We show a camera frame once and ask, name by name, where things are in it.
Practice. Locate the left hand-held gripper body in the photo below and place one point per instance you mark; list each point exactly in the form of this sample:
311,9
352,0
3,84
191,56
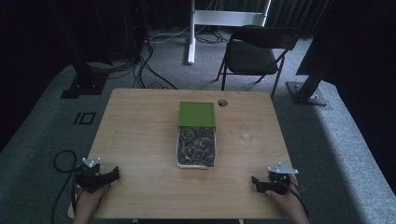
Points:
90,180

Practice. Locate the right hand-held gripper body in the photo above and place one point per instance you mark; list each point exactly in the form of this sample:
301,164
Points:
280,182

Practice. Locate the person's right hand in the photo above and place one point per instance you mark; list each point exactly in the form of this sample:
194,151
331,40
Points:
288,202

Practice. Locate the person's left hand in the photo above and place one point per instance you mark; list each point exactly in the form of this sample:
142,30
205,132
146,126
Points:
88,202

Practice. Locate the clear glass cup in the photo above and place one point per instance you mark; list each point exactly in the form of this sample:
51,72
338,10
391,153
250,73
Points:
247,136

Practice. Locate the white box tray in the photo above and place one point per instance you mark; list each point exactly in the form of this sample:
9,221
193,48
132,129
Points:
180,161

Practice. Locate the pile of dark packets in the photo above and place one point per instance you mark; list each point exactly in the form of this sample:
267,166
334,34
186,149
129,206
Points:
196,146

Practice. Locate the green box sleeve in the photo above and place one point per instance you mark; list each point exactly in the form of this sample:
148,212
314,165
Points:
196,114

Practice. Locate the black metal stand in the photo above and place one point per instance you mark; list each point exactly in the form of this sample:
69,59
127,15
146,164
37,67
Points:
85,77
308,87

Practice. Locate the black folding chair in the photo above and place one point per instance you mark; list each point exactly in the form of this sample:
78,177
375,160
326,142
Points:
252,57

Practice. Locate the dark curtain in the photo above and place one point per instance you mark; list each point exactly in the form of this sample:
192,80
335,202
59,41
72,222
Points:
295,15

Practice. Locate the white desk frame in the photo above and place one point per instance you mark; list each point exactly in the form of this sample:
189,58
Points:
218,18

